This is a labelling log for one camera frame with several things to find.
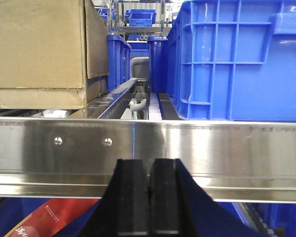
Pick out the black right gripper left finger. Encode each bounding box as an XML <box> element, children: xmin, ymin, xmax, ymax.
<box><xmin>80</xmin><ymin>159</ymin><xmax>148</xmax><ymax>237</ymax></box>

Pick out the red printed carton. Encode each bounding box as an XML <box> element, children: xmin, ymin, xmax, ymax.
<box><xmin>5</xmin><ymin>198</ymin><xmax>99</xmax><ymax>237</ymax></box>

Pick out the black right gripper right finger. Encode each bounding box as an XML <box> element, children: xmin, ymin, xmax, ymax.
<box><xmin>150</xmin><ymin>158</ymin><xmax>261</xmax><ymax>237</ymax></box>

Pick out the white roller track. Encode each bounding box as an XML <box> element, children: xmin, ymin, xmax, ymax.
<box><xmin>148</xmin><ymin>91</ymin><xmax>162</xmax><ymax>120</ymax></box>

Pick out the blue crate behind cardboard box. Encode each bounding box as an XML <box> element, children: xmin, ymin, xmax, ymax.
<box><xmin>107</xmin><ymin>35</ymin><xmax>132</xmax><ymax>92</ymax></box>

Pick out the large blue plastic crate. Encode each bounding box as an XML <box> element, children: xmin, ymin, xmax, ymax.
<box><xmin>167</xmin><ymin>0</ymin><xmax>296</xmax><ymax>122</ymax></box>

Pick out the narrow blue crate centre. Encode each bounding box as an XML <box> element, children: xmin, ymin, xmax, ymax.
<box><xmin>148</xmin><ymin>36</ymin><xmax>168</xmax><ymax>93</ymax></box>

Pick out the grey plastic pipe joint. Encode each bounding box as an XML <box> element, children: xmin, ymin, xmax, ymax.
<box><xmin>129</xmin><ymin>98</ymin><xmax>147</xmax><ymax>112</ymax></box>

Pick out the brown corrugated cardboard box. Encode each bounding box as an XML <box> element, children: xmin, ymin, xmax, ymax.
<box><xmin>0</xmin><ymin>0</ymin><xmax>109</xmax><ymax>110</ymax></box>

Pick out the metal lane divider rail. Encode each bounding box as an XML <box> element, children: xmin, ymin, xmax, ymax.
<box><xmin>83</xmin><ymin>78</ymin><xmax>148</xmax><ymax>119</ymax></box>

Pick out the small blue bin far shelf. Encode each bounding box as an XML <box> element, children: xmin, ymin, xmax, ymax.
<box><xmin>125</xmin><ymin>9</ymin><xmax>156</xmax><ymax>27</ymax></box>

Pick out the stainless steel shelf rail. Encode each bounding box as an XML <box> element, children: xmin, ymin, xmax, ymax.
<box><xmin>0</xmin><ymin>117</ymin><xmax>296</xmax><ymax>203</ymax></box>

